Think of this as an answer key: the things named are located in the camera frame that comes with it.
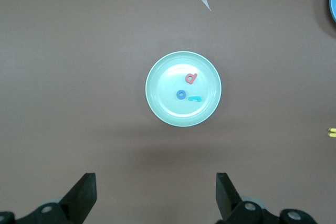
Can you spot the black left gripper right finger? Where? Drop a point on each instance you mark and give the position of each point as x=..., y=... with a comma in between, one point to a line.
x=224, y=192

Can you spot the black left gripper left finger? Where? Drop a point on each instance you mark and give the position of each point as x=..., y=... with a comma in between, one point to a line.
x=84, y=190

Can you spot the teal foam letter j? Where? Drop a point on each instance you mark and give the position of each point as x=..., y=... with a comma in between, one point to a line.
x=194, y=98

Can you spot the blue foam letter o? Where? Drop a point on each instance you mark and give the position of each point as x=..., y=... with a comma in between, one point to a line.
x=177, y=94

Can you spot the pink foam letter p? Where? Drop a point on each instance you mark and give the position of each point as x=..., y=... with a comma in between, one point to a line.
x=195, y=76

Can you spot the light green plate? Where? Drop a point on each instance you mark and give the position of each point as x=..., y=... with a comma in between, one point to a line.
x=168, y=108

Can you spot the yellow foam letter u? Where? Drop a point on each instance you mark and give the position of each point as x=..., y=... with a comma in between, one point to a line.
x=333, y=130

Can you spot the brown table cover sheet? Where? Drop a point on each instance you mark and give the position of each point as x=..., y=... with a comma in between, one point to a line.
x=78, y=51

